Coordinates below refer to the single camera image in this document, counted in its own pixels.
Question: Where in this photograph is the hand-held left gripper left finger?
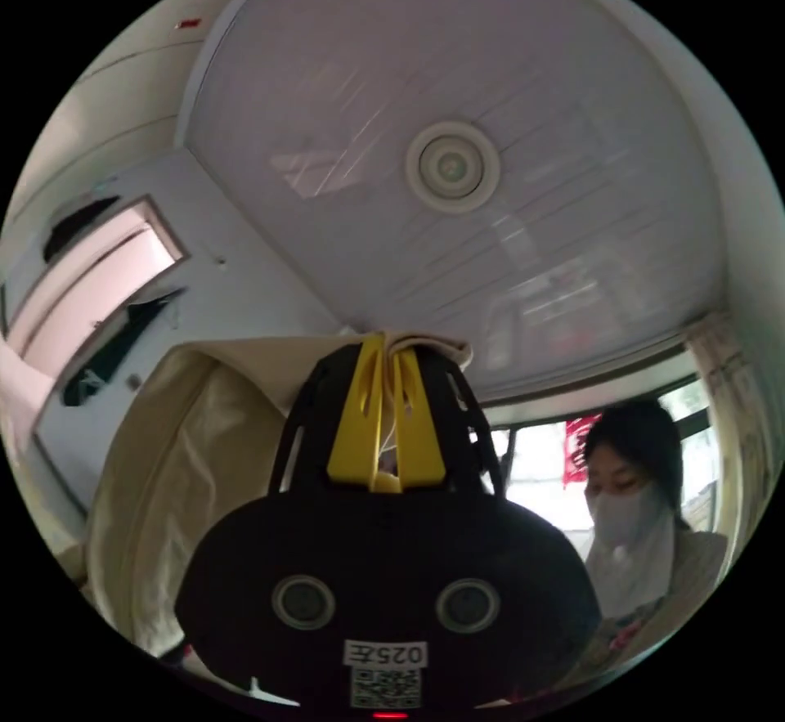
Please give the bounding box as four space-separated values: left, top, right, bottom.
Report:
326 334 388 493

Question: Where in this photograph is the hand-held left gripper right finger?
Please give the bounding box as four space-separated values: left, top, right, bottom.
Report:
392 348 446 493

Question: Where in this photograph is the beige towel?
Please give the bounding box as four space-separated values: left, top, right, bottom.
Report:
83 331 474 661

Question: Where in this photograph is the window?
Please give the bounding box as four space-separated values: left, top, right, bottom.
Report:
487 375 715 536

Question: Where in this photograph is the person's body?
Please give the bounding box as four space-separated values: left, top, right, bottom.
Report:
581 400 731 631

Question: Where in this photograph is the round white ceiling lamp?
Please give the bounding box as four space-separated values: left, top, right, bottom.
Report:
404 119 501 214

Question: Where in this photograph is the white door with transom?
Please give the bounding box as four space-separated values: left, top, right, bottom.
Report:
0 148 295 514

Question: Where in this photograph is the beige curtain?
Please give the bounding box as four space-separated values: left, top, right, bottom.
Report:
684 311 775 558

